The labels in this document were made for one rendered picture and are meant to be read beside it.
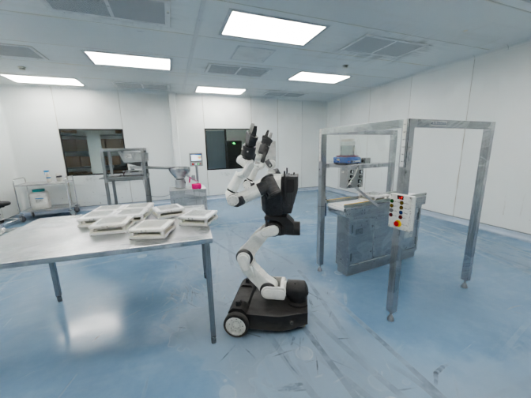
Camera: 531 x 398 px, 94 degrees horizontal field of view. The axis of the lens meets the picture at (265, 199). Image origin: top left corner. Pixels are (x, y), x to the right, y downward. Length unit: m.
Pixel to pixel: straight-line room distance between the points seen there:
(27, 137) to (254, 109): 5.50
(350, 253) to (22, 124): 7.32
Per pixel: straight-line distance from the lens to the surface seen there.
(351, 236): 2.92
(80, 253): 1.91
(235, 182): 1.67
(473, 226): 3.16
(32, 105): 7.90
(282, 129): 8.07
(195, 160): 4.90
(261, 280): 2.19
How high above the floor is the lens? 1.46
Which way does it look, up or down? 12 degrees down
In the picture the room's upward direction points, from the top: 1 degrees counter-clockwise
